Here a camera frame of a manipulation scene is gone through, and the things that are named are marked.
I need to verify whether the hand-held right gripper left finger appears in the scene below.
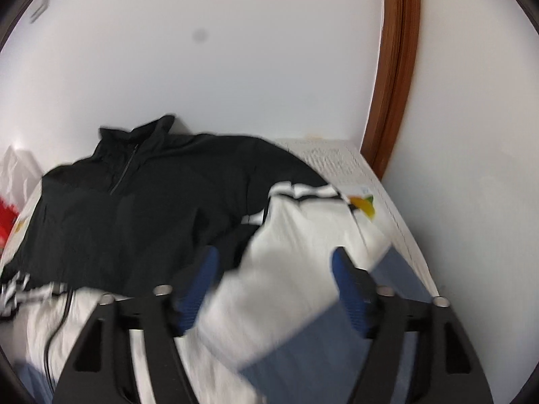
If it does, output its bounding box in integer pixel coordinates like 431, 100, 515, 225
53, 245, 222, 404

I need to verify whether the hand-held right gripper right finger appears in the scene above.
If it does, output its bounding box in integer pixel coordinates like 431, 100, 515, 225
330, 246, 493, 404

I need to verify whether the white garment with blue cuffs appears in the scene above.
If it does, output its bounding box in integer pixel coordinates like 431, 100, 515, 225
0, 182, 434, 404

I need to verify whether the black zip jacket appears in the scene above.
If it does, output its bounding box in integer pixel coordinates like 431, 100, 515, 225
0, 114, 331, 299

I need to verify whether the fruit print bed sheet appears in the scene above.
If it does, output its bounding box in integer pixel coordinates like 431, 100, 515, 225
0, 137, 441, 304

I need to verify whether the red bag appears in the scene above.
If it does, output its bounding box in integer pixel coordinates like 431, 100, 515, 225
0, 196, 20, 245

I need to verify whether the white plastic bag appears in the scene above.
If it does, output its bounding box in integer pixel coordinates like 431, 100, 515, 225
0, 145, 43, 207

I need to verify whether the black cord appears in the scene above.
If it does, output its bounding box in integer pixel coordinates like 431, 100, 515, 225
44, 284, 74, 390

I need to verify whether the brown wooden door frame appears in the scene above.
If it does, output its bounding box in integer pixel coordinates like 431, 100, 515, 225
361, 0, 422, 179

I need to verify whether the white wall switch plate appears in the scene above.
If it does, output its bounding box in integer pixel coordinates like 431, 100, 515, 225
29, 0, 53, 24

